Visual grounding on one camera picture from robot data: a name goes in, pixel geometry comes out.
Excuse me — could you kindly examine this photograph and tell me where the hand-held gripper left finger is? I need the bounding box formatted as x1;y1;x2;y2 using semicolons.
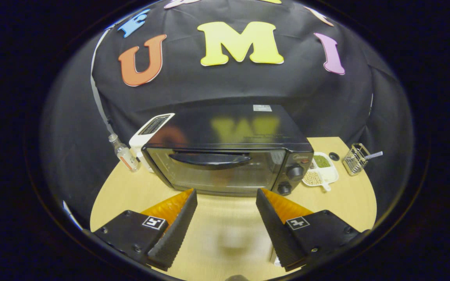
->
92;189;198;272

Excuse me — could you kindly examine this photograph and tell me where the black toaster oven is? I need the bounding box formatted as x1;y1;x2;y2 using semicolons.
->
142;104;314;197

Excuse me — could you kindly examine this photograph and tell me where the white divided dish with beans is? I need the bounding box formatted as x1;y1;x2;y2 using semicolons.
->
302;152;339;192

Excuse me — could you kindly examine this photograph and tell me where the small clear glass bottle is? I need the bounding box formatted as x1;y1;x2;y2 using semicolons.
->
108;133;140;173

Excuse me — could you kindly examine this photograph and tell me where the white bread toaster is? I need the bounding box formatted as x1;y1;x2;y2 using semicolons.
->
129;113;175;173

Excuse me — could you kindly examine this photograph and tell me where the metal wire mesh holder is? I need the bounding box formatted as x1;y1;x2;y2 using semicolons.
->
342;143;371;176

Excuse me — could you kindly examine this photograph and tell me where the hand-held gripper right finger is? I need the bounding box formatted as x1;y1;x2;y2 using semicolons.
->
255;187;370;272

